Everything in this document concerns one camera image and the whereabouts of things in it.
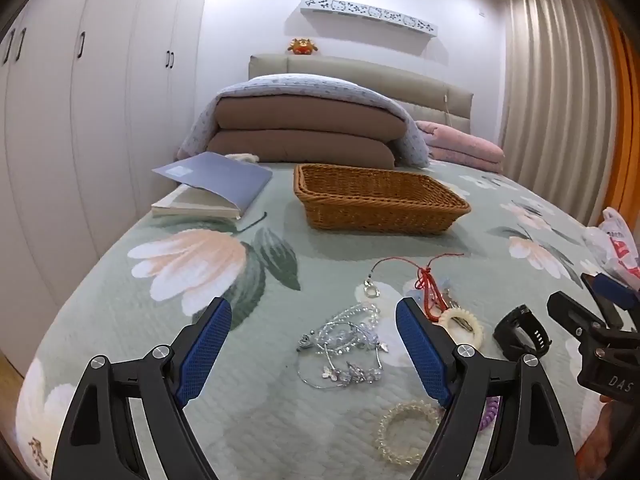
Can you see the black hairpin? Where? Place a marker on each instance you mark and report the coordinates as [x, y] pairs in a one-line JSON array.
[[257, 219]]

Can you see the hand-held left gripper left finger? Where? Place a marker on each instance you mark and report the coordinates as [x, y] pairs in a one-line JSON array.
[[205, 350]]

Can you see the brown wicker basket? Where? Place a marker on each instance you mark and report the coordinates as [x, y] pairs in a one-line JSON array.
[[380, 210]]

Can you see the beige padded headboard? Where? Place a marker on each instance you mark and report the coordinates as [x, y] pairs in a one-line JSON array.
[[400, 77]]

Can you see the white wardrobe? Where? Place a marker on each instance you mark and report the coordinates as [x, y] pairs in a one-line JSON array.
[[100, 110]]

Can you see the floral green bedspread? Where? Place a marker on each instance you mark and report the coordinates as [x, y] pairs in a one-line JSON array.
[[320, 260]]

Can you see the folded brown quilts stack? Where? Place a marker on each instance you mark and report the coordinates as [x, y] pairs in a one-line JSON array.
[[300, 85]]

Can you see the white book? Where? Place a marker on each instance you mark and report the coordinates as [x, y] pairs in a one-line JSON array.
[[190, 205]]

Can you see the orange wooden door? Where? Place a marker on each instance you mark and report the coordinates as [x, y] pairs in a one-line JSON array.
[[622, 85]]

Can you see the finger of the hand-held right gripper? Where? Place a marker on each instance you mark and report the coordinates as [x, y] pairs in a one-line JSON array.
[[615, 290], [570, 312]]

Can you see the blue book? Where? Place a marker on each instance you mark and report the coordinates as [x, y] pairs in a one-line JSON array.
[[225, 177]]

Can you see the folded pink blanket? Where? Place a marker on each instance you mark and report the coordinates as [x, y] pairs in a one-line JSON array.
[[460, 147]]

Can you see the orange plush toy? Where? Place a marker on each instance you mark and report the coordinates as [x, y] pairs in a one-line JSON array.
[[302, 46]]

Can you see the black wrist watch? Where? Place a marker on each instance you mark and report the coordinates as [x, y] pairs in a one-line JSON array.
[[515, 332]]

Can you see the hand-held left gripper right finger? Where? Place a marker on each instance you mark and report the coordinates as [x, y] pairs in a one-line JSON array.
[[422, 350]]

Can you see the brown pillow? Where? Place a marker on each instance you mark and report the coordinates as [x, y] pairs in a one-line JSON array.
[[310, 115], [300, 147]]

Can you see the beige curtain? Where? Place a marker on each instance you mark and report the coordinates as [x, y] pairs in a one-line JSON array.
[[550, 110]]

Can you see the pale blue translucent ornament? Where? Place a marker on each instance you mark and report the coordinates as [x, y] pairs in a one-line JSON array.
[[409, 296]]

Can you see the white plastic bag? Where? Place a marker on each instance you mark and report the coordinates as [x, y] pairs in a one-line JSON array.
[[620, 245]]

